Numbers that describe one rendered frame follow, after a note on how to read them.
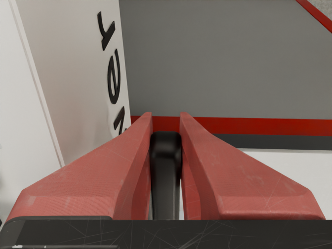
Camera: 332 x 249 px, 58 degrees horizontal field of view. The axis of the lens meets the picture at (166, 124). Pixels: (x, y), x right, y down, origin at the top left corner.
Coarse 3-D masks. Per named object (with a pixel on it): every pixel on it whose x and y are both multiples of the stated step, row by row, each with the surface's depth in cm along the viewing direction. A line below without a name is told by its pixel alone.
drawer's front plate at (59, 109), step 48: (0, 0) 6; (48, 0) 8; (96, 0) 12; (0, 48) 7; (48, 48) 8; (96, 48) 12; (0, 96) 8; (48, 96) 8; (96, 96) 13; (48, 144) 9; (96, 144) 13
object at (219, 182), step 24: (192, 120) 11; (192, 144) 8; (216, 144) 8; (192, 168) 8; (216, 168) 7; (240, 168) 7; (264, 168) 7; (192, 192) 11; (216, 192) 6; (240, 192) 6; (264, 192) 6; (288, 192) 6; (192, 216) 11; (216, 216) 5; (240, 216) 5; (264, 216) 5; (288, 216) 5; (312, 216) 5
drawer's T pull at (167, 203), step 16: (160, 144) 11; (176, 144) 11; (160, 160) 11; (176, 160) 11; (160, 176) 12; (176, 176) 12; (160, 192) 12; (176, 192) 12; (160, 208) 13; (176, 208) 13
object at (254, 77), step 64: (128, 0) 81; (192, 0) 80; (256, 0) 80; (128, 64) 50; (192, 64) 50; (256, 64) 49; (320, 64) 49; (256, 128) 35; (320, 128) 35; (320, 192) 34
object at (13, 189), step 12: (0, 156) 22; (0, 168) 23; (0, 180) 24; (12, 180) 24; (0, 192) 25; (12, 192) 24; (0, 204) 26; (12, 204) 25; (0, 216) 26; (0, 228) 25
